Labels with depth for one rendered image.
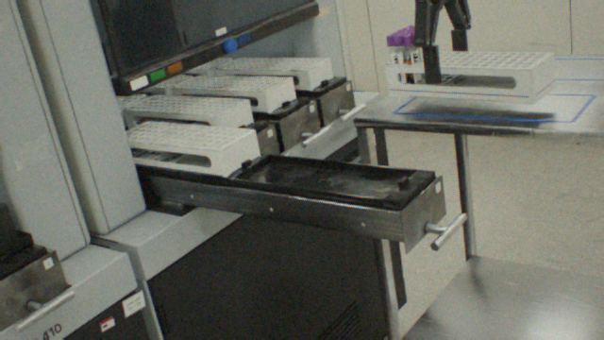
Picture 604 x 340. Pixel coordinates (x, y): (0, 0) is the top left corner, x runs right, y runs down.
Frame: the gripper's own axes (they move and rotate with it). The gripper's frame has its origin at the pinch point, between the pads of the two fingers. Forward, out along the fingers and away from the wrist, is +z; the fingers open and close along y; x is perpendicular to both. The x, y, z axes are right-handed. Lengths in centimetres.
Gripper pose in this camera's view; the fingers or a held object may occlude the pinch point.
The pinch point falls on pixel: (446, 62)
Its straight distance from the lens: 136.5
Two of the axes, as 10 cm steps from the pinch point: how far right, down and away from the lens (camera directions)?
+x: -7.6, -1.2, 6.4
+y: 6.3, -3.9, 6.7
